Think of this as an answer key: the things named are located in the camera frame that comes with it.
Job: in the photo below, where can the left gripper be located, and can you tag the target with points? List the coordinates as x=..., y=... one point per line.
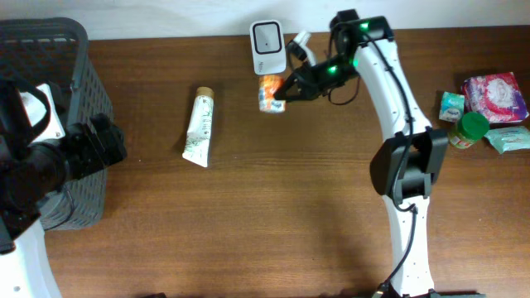
x=96, y=154

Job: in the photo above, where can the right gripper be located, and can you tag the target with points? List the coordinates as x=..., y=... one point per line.
x=305, y=79

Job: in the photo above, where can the orange tissue packet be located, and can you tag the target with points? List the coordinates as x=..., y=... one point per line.
x=268, y=85

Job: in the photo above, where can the white bamboo print tube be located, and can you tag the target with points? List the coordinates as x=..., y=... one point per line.
x=198, y=135

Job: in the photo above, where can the teal tissue packet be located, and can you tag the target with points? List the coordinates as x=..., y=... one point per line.
x=452, y=107

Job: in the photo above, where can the green lid jar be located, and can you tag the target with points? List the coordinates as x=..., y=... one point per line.
x=468, y=130

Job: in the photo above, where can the red purple snack bag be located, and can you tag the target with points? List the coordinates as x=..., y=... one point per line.
x=496, y=96

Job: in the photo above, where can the mint toilet tissue pack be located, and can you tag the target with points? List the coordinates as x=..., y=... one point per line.
x=508, y=138

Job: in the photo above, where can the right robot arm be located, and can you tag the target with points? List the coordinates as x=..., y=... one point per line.
x=407, y=165

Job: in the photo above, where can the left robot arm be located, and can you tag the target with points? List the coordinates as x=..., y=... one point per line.
x=32, y=166

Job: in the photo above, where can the dark grey plastic basket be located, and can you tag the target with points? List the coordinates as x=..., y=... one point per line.
x=55, y=50

